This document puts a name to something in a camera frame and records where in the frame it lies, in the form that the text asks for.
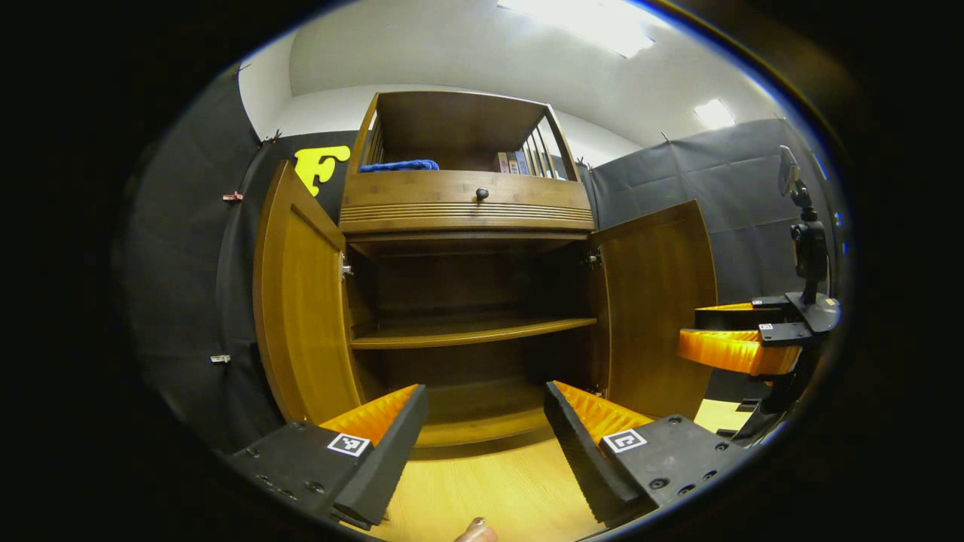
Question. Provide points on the wooden shoe cabinet door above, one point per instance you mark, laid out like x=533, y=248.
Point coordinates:
x=301, y=309
x=659, y=309

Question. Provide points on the wooden double-door shoe cabinet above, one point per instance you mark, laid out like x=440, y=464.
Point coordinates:
x=422, y=199

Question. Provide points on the blue folded cloth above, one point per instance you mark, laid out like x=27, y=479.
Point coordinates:
x=399, y=165

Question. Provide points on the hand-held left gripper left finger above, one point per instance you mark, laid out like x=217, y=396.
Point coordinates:
x=388, y=459

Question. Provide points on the metal door hinge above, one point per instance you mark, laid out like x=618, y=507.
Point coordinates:
x=346, y=268
x=594, y=260

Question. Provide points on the large ceiling light panel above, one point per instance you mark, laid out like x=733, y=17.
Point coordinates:
x=580, y=22

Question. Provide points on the pale purple book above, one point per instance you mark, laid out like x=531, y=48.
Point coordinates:
x=523, y=162

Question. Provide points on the dark spine book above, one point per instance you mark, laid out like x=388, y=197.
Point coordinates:
x=513, y=162

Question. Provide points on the beige spine book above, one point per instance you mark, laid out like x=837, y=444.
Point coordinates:
x=501, y=162

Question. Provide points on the small ceiling light panel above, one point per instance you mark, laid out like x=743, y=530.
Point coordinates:
x=714, y=114

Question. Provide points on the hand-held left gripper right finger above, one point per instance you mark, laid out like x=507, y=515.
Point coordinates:
x=576, y=459

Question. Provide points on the wooden inner shelf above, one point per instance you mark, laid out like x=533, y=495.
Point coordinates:
x=467, y=333

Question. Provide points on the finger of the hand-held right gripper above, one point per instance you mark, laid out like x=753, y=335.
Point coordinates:
x=730, y=350
x=727, y=318

